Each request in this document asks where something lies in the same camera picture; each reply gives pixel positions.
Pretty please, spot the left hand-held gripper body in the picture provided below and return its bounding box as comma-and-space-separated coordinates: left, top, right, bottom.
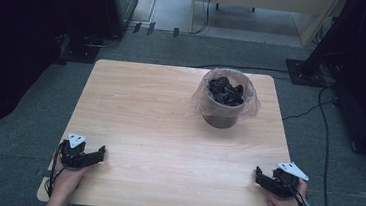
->
59, 132, 88, 170

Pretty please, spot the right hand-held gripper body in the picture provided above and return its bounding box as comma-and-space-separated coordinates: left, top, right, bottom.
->
269, 160, 311, 201

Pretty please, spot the grey metal bucket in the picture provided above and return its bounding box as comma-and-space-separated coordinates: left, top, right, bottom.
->
200, 66, 258, 132

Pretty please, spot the black material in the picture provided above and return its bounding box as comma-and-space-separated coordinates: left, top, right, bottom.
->
206, 74, 247, 108

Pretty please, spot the clear plastic bag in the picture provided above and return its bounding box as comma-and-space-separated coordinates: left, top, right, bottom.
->
189, 65, 265, 122

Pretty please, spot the person's left hand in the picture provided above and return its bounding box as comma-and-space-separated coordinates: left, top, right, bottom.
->
49, 153, 95, 203

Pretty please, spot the wooden table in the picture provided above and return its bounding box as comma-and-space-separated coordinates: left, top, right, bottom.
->
35, 54, 300, 206

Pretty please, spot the black cabinet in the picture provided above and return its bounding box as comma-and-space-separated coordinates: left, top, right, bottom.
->
98, 0, 140, 39

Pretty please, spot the left hand-held gripper cable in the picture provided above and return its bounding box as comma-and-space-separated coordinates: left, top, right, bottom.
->
45, 140, 70, 199

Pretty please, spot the long black floor cable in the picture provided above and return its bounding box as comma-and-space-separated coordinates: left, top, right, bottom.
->
308, 86, 347, 206

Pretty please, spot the black stand base plate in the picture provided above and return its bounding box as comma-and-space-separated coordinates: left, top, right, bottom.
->
283, 58, 330, 88
58, 34, 101, 65

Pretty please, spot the white floor cable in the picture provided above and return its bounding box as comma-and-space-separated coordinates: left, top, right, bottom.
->
87, 32, 122, 50

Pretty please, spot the hanging black cable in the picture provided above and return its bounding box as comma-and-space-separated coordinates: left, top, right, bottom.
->
191, 0, 213, 37

